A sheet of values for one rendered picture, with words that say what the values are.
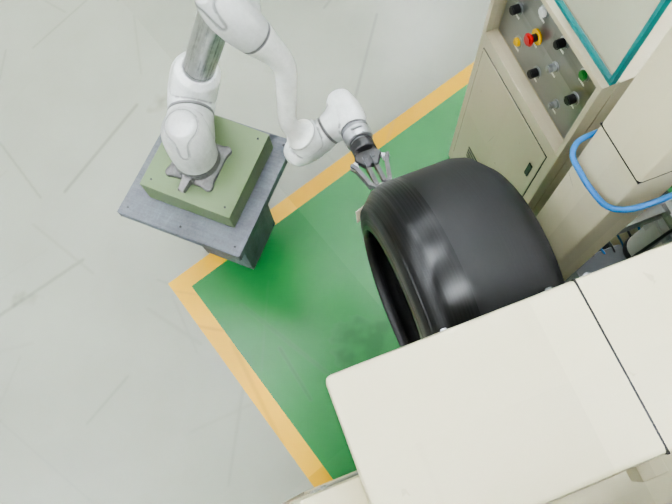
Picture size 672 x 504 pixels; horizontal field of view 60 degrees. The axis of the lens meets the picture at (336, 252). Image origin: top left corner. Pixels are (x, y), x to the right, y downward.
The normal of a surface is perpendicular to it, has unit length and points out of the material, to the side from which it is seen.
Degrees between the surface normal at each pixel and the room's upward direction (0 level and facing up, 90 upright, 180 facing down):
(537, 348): 0
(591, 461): 0
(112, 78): 0
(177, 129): 9
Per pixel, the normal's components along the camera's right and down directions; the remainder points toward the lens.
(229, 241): -0.04, -0.33
